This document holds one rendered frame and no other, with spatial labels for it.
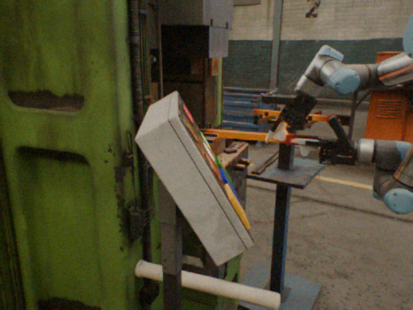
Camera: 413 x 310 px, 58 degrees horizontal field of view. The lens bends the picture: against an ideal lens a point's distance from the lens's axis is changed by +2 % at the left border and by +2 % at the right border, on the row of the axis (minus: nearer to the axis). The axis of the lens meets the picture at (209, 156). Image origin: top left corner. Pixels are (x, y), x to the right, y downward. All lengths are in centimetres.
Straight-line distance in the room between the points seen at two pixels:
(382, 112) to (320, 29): 460
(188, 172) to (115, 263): 63
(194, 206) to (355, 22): 830
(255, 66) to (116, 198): 855
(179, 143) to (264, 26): 885
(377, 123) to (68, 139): 399
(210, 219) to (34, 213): 84
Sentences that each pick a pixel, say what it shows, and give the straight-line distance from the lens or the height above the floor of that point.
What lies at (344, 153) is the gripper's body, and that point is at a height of 97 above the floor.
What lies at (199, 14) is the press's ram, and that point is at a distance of 117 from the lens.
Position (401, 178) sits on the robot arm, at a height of 95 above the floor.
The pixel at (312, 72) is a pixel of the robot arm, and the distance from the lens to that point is 123.
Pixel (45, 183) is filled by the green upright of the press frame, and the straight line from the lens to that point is 132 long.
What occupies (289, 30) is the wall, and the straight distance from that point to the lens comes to 918.
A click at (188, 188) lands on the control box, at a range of 62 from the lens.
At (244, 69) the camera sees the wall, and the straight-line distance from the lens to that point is 963.
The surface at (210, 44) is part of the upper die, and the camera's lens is 121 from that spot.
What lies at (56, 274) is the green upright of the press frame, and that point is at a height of 53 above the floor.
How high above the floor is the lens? 131
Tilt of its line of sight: 17 degrees down
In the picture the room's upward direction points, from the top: 1 degrees clockwise
